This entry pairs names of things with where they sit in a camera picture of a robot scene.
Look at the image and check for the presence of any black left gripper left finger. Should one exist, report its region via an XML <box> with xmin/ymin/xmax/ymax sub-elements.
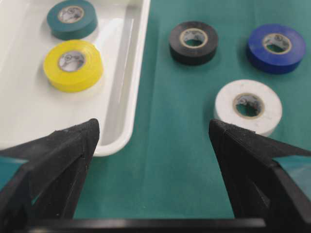
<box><xmin>0</xmin><ymin>118</ymin><xmax>100</xmax><ymax>233</ymax></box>

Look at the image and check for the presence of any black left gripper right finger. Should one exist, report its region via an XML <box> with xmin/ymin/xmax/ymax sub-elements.
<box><xmin>208</xmin><ymin>119</ymin><xmax>311</xmax><ymax>233</ymax></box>

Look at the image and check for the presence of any yellow tape roll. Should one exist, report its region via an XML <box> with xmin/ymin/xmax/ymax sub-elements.
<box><xmin>43</xmin><ymin>40</ymin><xmax>104</xmax><ymax>92</ymax></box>

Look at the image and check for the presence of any green tape roll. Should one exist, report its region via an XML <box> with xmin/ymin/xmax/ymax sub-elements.
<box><xmin>47</xmin><ymin>0</ymin><xmax>98</xmax><ymax>40</ymax></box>

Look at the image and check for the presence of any white plastic tray case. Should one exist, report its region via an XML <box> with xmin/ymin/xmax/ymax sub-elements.
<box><xmin>0</xmin><ymin>0</ymin><xmax>151</xmax><ymax>156</ymax></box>

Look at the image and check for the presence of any white tape roll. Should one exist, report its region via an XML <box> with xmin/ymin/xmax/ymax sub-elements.
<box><xmin>214</xmin><ymin>79</ymin><xmax>282</xmax><ymax>136</ymax></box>

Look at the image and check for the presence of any blue tape roll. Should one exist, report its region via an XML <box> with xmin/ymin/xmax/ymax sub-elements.
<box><xmin>246</xmin><ymin>24</ymin><xmax>306</xmax><ymax>74</ymax></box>

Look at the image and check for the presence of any black tape roll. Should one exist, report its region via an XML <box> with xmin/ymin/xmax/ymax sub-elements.
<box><xmin>169</xmin><ymin>21</ymin><xmax>218</xmax><ymax>66</ymax></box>

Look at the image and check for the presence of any green table cloth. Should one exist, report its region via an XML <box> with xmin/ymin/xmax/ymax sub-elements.
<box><xmin>75</xmin><ymin>0</ymin><xmax>311</xmax><ymax>218</ymax></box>

